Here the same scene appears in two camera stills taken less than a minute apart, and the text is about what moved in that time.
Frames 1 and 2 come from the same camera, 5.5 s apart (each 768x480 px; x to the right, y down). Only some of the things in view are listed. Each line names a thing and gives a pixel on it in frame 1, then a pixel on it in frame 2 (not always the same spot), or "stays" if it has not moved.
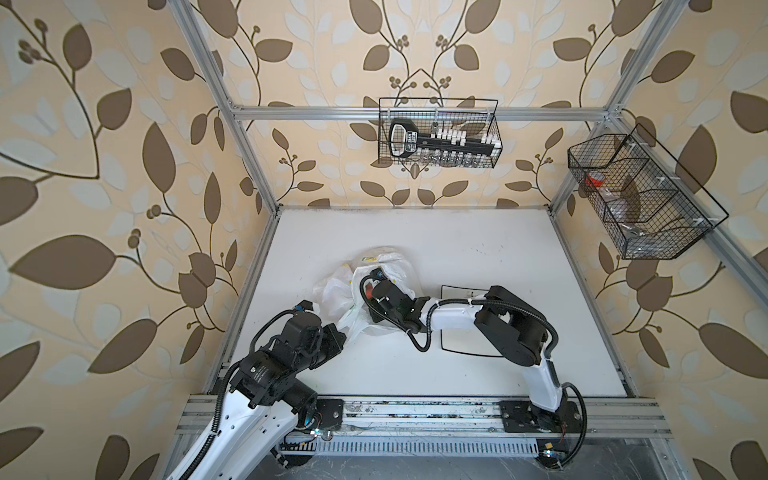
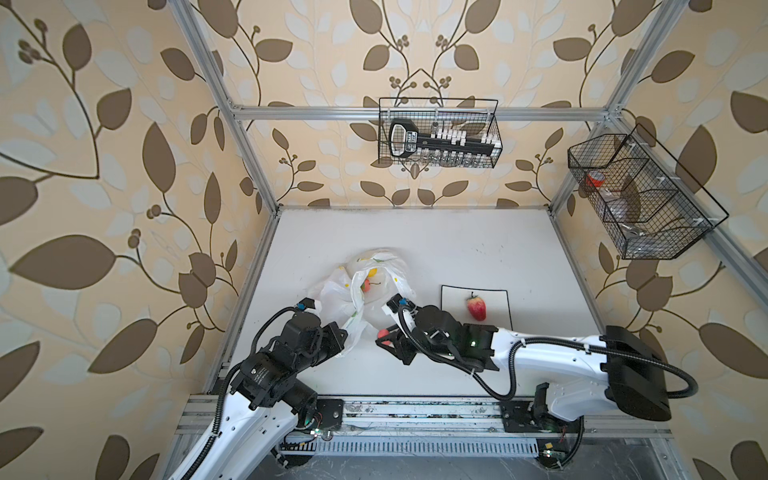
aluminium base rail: (601, 416) stays
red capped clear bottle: (595, 178) stays
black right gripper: (373, 307) -> (399, 348)
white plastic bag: (337, 294) stays
